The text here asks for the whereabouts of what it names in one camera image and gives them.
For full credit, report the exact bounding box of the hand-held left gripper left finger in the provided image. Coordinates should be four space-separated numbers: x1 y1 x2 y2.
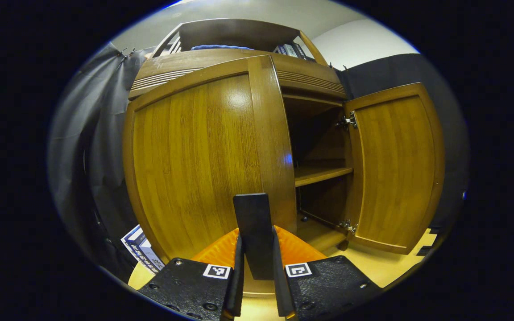
137 227 245 321

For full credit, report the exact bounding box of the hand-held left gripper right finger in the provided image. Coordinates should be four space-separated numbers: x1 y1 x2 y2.
271 225 385 321

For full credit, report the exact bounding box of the black door handle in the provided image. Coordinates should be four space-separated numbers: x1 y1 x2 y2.
232 193 276 281

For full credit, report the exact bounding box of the wooden shoe cabinet door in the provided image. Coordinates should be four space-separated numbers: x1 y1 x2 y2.
122 54 298 297
343 82 446 255

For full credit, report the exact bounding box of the wooden double-door shoe cabinet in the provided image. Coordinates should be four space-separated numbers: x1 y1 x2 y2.
122 18 446 297

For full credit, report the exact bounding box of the silver door hinge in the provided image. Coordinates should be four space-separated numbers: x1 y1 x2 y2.
337 219 358 235
335 111 359 131

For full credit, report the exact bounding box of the wooden cabinet drawer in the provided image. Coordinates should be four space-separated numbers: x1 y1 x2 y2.
128 48 348 101

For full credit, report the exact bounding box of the pale blue book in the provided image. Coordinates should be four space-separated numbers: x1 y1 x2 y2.
139 225 166 268

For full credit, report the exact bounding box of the dark blue book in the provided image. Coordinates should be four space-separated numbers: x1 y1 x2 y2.
128 227 162 270

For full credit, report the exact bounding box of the white book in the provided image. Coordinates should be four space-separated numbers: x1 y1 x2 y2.
121 232 156 273

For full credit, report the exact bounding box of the wooden inner shelf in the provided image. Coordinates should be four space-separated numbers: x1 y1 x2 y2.
294 166 354 188

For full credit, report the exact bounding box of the black backdrop cloth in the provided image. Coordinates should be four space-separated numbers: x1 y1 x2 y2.
47 42 469 281

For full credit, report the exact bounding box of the black book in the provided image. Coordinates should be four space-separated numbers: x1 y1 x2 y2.
293 42 315 61

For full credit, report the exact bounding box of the blue folded cloth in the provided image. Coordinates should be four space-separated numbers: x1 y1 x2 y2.
190 44 254 51

